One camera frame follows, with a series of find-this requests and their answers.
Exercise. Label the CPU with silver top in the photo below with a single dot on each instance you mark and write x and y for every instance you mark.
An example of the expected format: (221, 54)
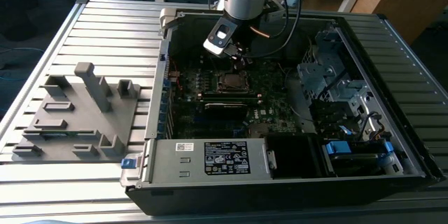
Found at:
(234, 80)

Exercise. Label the white-clip RAM slot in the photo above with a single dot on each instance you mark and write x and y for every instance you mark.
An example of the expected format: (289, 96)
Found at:
(230, 100)
(227, 95)

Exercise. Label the silver metal drive cage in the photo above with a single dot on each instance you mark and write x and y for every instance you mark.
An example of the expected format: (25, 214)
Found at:
(315, 74)

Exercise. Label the green motherboard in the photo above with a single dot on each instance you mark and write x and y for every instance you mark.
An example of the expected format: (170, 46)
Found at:
(277, 103)

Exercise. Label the grey case latch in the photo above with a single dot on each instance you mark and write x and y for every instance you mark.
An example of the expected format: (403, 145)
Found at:
(167, 18)

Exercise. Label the black graphics card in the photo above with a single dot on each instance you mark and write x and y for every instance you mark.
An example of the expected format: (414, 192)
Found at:
(226, 115)

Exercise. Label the grey power supply unit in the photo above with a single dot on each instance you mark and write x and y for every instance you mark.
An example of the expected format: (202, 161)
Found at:
(197, 166)

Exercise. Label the hard disk in blue carrier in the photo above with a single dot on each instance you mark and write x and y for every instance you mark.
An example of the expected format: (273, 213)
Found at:
(354, 163)

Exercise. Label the blue case latch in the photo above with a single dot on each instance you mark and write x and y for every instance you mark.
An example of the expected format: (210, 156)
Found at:
(127, 163)

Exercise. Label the grey parts rack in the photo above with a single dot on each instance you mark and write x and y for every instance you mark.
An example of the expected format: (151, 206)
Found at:
(81, 129)

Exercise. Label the black open PC case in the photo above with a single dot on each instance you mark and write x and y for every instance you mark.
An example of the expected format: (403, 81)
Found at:
(281, 200)

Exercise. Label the green RAM stick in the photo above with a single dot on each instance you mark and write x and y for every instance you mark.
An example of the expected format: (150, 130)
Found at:
(59, 134)

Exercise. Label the dark office chair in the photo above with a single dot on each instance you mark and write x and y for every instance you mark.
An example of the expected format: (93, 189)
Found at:
(19, 24)

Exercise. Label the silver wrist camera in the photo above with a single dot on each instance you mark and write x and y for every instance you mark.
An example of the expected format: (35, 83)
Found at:
(221, 39)

